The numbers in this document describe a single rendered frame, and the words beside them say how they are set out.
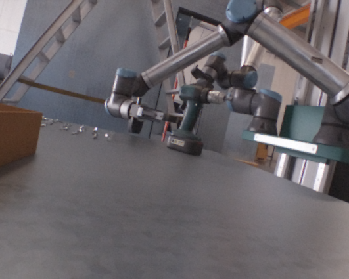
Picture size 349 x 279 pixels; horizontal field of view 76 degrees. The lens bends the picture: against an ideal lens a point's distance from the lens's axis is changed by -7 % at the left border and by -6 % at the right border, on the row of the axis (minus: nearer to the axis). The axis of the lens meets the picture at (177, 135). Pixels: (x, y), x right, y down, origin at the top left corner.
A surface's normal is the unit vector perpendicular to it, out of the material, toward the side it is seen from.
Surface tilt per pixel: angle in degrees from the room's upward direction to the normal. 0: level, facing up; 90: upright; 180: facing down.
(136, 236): 0
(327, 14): 90
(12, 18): 90
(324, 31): 90
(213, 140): 90
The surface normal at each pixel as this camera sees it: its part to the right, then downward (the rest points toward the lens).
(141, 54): 0.27, 0.11
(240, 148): -0.07, 0.03
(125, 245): 0.22, -0.97
